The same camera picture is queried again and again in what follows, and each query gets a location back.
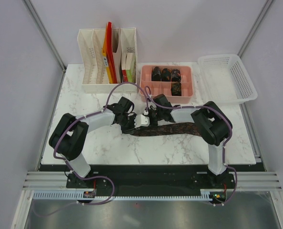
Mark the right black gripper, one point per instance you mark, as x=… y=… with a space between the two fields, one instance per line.
x=152 y=123

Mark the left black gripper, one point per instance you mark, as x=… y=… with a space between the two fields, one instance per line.
x=125 y=130

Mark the dark paisley necktie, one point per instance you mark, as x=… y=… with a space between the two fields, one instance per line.
x=170 y=129

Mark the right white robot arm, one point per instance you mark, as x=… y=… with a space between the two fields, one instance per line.
x=212 y=124

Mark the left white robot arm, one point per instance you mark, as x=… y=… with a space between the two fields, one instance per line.
x=69 y=136

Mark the rolled tie front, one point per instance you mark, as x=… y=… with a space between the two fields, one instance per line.
x=176 y=89

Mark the rolled tie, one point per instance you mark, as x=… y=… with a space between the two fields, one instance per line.
x=156 y=74
x=175 y=75
x=166 y=75
x=176 y=89

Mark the pink divided storage box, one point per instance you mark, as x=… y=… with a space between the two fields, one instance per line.
x=157 y=88

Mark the beige paper folder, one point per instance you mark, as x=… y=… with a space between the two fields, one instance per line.
x=117 y=51

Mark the white file organizer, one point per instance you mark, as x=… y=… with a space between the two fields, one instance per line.
x=96 y=78

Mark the orange red folder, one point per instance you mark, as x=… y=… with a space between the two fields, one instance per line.
x=107 y=54

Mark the white perforated plastic basket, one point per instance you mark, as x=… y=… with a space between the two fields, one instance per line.
x=225 y=80

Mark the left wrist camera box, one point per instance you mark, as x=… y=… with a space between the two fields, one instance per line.
x=141 y=120

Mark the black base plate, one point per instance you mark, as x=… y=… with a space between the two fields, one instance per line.
x=151 y=179

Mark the white slotted cable duct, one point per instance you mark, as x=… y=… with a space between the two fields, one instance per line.
x=89 y=194

